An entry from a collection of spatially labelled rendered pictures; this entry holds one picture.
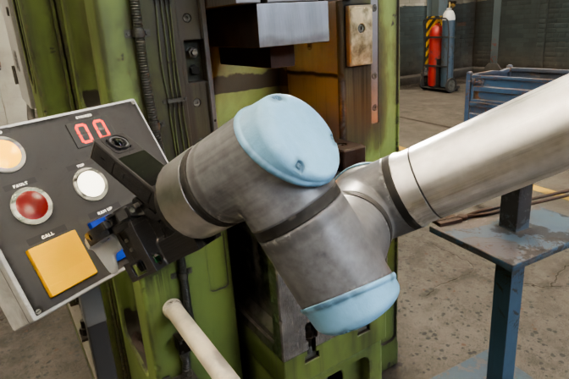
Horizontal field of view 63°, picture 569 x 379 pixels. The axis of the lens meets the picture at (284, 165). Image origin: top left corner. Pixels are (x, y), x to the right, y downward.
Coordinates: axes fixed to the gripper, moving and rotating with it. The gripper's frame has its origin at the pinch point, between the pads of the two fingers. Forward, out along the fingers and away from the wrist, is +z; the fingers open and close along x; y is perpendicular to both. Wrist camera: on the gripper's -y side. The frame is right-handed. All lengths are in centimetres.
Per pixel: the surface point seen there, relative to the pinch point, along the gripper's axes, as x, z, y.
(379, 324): 81, 25, 59
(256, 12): 56, -5, -29
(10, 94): 257, 458, -225
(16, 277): -6.3, 10.9, -0.4
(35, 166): 3.4, 10.9, -14.5
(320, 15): 71, -11, -24
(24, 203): -0.9, 10.5, -9.6
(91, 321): 9.1, 30.8, 11.8
